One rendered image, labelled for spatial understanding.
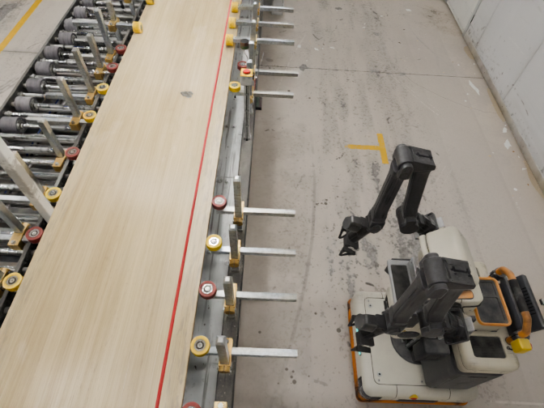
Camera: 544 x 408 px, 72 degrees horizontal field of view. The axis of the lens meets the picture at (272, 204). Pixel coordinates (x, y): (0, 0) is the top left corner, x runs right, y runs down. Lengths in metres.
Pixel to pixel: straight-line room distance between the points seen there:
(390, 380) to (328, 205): 1.45
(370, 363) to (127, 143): 1.91
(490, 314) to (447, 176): 1.95
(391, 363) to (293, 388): 0.62
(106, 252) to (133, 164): 0.57
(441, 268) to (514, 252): 2.44
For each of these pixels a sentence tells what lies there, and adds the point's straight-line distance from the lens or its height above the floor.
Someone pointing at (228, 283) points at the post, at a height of 1.10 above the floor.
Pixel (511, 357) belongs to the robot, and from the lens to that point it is 2.11.
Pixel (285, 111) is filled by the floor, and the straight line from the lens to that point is 3.93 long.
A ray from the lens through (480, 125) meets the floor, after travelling 4.46.
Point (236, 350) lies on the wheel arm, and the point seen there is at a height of 0.84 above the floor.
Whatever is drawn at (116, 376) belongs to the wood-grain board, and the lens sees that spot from 1.74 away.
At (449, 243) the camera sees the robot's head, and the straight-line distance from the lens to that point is 1.51.
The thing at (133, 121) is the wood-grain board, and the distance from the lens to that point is 2.53.
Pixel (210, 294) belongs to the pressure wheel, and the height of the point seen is 0.91.
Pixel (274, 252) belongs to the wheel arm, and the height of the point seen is 0.83.
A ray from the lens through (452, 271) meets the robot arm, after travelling 1.14.
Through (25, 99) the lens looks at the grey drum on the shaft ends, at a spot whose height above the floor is 0.85.
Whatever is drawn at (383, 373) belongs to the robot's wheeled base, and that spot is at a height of 0.28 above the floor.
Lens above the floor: 2.52
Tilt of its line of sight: 54 degrees down
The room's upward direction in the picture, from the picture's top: 5 degrees clockwise
